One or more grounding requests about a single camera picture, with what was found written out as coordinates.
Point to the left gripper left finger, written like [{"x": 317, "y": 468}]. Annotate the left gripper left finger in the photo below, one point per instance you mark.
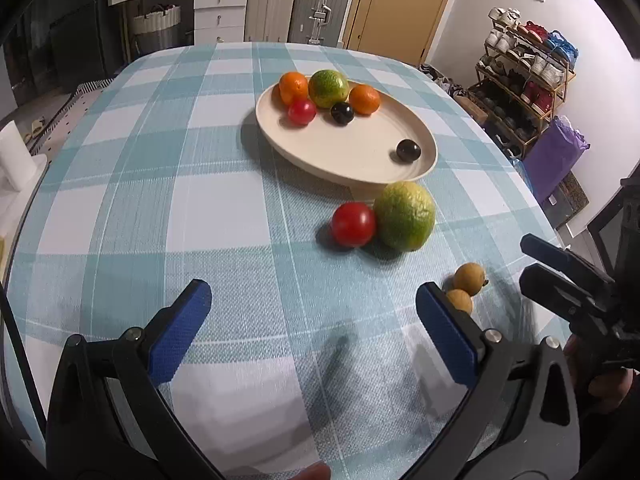
[{"x": 106, "y": 417}]

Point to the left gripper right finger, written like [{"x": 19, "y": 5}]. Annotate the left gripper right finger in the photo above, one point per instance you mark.
[{"x": 518, "y": 419}]

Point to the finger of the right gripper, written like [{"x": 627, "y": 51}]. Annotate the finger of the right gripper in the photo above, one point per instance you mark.
[
  {"x": 573, "y": 266},
  {"x": 565, "y": 289}
]

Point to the dark plum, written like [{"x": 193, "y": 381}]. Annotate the dark plum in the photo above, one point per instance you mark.
[
  {"x": 408, "y": 151},
  {"x": 342, "y": 113}
]

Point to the red tomato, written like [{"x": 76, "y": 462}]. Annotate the red tomato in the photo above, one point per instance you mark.
[
  {"x": 301, "y": 112},
  {"x": 353, "y": 224}
]

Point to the orange tangerine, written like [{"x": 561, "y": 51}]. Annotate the orange tangerine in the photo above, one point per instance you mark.
[
  {"x": 364, "y": 99},
  {"x": 292, "y": 86}
]

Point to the person's right hand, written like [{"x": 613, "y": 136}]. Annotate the person's right hand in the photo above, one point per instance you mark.
[{"x": 609, "y": 389}]

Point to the person's left hand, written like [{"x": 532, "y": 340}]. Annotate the person's left hand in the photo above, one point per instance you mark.
[{"x": 316, "y": 471}]

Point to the brown longan fruit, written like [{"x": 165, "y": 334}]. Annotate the brown longan fruit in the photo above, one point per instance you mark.
[
  {"x": 471, "y": 278},
  {"x": 461, "y": 300}
]

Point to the purple bag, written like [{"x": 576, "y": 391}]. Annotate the purple bag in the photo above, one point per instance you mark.
[{"x": 552, "y": 157}]

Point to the large green yellow lemon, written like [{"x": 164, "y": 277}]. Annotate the large green yellow lemon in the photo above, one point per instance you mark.
[{"x": 405, "y": 214}]

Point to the wooden shoe rack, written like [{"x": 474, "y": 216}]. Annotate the wooden shoe rack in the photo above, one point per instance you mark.
[{"x": 522, "y": 80}]

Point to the red tomato beside lemon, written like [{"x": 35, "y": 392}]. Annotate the red tomato beside lemon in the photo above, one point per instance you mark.
[{"x": 353, "y": 224}]

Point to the teal checkered tablecloth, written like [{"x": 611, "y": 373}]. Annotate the teal checkered tablecloth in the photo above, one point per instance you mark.
[{"x": 309, "y": 353}]

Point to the cream round plate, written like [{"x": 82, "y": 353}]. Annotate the cream round plate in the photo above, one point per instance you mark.
[{"x": 362, "y": 153}]

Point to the orange tangerine on plate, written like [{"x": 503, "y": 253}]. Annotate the orange tangerine on plate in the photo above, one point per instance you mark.
[{"x": 364, "y": 99}]

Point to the white paper roll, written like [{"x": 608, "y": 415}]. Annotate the white paper roll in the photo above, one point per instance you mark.
[{"x": 16, "y": 161}]

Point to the small green lime on plate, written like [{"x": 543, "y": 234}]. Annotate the small green lime on plate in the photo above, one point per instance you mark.
[{"x": 327, "y": 87}]

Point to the wooden yellow door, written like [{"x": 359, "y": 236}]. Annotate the wooden yellow door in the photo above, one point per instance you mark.
[{"x": 400, "y": 29}]

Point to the silver aluminium suitcase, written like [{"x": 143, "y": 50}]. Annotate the silver aluminium suitcase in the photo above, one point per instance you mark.
[{"x": 317, "y": 22}]

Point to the woven laundry basket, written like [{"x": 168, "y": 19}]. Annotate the woven laundry basket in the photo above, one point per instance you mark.
[{"x": 157, "y": 30}]

